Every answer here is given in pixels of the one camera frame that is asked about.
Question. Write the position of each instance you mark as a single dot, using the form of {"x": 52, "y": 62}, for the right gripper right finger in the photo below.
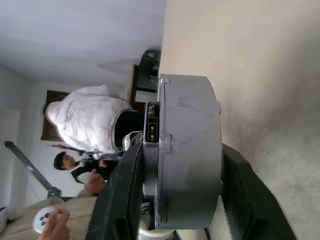
{"x": 250, "y": 207}

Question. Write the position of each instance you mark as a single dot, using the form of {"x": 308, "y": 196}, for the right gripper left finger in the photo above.
{"x": 117, "y": 200}

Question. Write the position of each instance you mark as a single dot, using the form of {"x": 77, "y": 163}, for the grey motor lid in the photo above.
{"x": 163, "y": 175}

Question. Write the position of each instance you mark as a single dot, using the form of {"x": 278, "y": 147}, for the grey motor housing with stator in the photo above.
{"x": 195, "y": 150}

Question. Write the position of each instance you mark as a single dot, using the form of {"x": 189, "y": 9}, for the white handheld controller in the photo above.
{"x": 40, "y": 218}

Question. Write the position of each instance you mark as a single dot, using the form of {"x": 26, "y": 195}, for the operator bare hand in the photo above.
{"x": 95, "y": 182}
{"x": 53, "y": 225}

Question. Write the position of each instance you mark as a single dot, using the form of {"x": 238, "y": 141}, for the black-haired person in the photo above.
{"x": 62, "y": 162}

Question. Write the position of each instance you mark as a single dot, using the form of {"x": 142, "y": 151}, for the person in white hooded jacket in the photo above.
{"x": 87, "y": 120}

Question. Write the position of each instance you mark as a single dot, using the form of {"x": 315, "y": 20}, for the grey metal beam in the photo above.
{"x": 27, "y": 166}

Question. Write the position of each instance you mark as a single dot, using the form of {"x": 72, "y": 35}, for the dark wooden door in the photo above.
{"x": 47, "y": 130}

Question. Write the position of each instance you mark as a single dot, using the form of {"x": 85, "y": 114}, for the black chair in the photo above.
{"x": 150, "y": 60}

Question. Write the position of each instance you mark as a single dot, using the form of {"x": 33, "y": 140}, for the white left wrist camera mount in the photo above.
{"x": 152, "y": 233}

